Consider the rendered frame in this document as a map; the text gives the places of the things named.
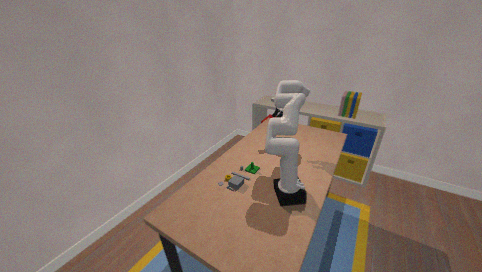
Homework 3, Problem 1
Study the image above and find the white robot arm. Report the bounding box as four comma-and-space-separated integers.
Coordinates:
265, 80, 310, 193

